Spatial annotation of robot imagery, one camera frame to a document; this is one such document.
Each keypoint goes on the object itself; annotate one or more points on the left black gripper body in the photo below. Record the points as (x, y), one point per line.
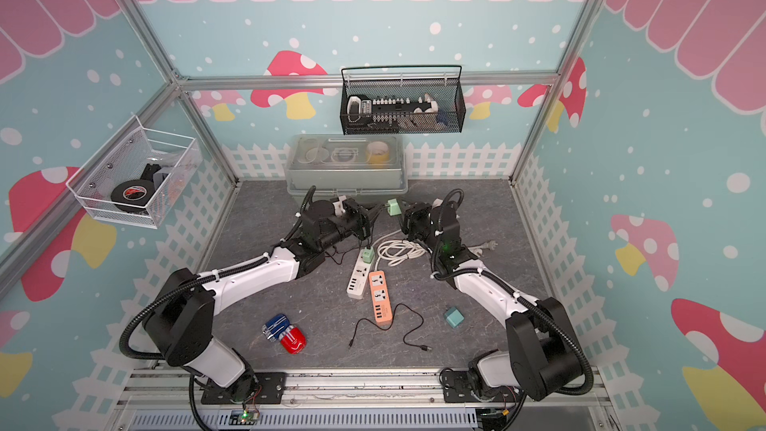
(355, 219)

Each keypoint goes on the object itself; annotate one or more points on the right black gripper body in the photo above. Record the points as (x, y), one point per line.
(418, 224)

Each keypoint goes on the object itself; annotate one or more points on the green charger adapter with prongs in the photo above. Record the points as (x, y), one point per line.
(393, 208)

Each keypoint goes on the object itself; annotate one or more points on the white power strip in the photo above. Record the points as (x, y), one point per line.
(357, 283)

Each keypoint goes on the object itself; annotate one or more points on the red blue electric shaver case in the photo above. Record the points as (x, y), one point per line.
(280, 329)

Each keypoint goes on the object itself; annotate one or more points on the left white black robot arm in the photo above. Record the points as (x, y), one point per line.
(177, 326)

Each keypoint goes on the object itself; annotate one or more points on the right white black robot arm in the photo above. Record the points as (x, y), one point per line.
(544, 356)

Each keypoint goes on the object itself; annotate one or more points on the translucent green storage box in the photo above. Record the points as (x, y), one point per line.
(337, 165)

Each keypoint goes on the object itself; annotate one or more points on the yellow tape roll in box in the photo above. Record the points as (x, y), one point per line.
(378, 153)

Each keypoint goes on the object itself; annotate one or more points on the orange power strip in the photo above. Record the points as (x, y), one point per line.
(382, 309)

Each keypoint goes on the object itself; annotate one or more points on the teal cube adapter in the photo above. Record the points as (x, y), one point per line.
(454, 317)

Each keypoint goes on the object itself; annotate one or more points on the black power strip in basket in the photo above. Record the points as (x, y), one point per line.
(362, 111)

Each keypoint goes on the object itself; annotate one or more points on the black electrical tape roll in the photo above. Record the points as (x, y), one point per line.
(133, 196)

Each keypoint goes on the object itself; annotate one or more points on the black wire mesh wall basket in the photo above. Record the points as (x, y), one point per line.
(442, 83)

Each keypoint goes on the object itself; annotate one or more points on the white wire wall basket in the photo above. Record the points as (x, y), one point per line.
(167, 159)

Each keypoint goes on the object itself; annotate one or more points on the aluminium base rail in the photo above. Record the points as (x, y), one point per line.
(314, 399)

